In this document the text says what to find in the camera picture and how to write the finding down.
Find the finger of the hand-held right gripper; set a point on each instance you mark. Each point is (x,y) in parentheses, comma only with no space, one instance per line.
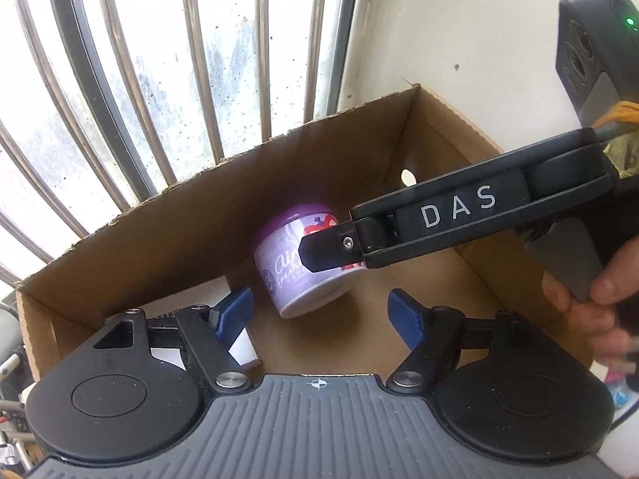
(329,249)

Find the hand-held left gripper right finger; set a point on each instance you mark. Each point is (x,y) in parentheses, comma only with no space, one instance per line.
(405,317)

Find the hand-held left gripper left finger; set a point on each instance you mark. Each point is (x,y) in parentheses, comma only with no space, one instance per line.
(233,310)

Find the purple air freshener jar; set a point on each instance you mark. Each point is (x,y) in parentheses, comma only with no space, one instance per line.
(284,272)

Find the brown cardboard box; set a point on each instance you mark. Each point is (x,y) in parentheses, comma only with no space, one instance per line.
(199,229)

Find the person's right hand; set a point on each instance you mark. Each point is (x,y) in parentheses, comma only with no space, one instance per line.
(616,309)

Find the colourful plastic packet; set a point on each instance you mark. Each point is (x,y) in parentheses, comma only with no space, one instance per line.
(619,394)

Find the metal window railing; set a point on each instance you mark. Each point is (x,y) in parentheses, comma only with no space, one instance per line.
(197,25)

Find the black window frame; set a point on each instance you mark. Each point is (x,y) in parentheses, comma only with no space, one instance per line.
(344,35)

